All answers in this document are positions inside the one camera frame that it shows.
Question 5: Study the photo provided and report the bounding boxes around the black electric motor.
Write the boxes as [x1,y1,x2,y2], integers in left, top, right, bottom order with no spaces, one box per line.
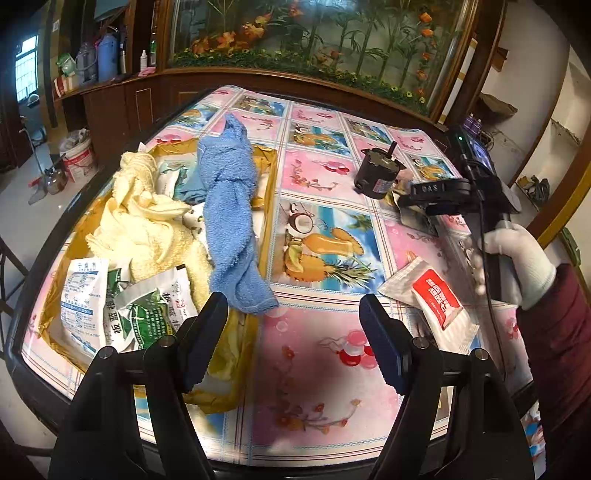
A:
[355,142,407,200]

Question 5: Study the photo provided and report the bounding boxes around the glass kettle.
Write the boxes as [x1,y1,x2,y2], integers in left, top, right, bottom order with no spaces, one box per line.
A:
[28,157,70,206]

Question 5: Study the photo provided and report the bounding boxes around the white blue medicine packet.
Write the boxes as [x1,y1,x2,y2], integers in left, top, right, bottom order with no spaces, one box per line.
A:
[60,257,112,365]

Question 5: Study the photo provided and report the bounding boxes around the white plastic bucket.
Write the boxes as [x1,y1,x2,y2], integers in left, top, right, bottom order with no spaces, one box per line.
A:
[60,136,99,183]

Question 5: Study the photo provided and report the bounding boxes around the brown cardboard box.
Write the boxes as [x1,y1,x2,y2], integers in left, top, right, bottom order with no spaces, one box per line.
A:
[37,141,280,414]

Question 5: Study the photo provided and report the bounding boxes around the green white medicine packet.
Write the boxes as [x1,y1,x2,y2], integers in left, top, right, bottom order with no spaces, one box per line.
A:
[105,268,134,349]
[115,265,199,352]

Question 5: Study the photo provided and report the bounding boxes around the person's right hand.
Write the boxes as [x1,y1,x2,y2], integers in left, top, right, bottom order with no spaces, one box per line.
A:
[471,220,557,310]

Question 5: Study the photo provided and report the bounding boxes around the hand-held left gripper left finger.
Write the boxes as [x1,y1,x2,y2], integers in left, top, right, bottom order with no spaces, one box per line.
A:
[48,292,230,480]

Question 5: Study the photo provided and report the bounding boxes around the dark wooden cabinet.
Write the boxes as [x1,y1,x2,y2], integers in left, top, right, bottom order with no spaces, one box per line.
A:
[53,67,444,153]

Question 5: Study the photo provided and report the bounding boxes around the person's right forearm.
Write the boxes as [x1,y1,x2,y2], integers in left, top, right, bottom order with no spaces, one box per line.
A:
[515,263,591,480]

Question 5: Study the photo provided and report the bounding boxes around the blue terry towel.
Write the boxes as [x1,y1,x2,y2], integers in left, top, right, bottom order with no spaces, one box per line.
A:
[197,113,280,315]

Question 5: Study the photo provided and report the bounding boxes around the white packet teal print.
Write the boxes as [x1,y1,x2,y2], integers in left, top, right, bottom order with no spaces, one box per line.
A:
[157,159,190,199]

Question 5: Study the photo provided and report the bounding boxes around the teal smooth cloth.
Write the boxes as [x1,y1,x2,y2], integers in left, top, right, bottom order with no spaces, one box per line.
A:
[175,161,208,204]

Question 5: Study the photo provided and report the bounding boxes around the aquarium with artificial plants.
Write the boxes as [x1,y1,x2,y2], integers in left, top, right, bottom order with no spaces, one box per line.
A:
[166,0,481,116]

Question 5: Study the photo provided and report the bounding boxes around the clear water bottle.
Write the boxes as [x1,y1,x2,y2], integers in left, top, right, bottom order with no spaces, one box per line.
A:
[76,41,98,86]

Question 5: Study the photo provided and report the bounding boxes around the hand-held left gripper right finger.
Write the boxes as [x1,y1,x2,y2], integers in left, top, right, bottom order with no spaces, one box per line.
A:
[359,293,536,480]

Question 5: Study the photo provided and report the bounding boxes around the yellow terry towel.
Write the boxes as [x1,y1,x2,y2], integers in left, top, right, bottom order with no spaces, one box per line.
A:
[85,150,213,315]

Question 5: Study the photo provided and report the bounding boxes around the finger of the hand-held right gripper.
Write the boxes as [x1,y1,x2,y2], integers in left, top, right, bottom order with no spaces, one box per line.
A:
[396,185,430,215]

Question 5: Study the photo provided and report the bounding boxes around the blue thermos flask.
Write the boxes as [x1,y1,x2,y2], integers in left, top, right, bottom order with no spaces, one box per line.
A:
[97,32,120,84]

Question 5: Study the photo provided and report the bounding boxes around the white tissue pack red label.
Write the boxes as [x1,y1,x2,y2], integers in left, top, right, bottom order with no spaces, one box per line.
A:
[376,256,481,356]

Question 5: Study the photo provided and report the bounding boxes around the white packet spotted print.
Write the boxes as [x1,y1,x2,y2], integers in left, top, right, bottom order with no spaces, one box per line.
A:
[182,205,208,245]

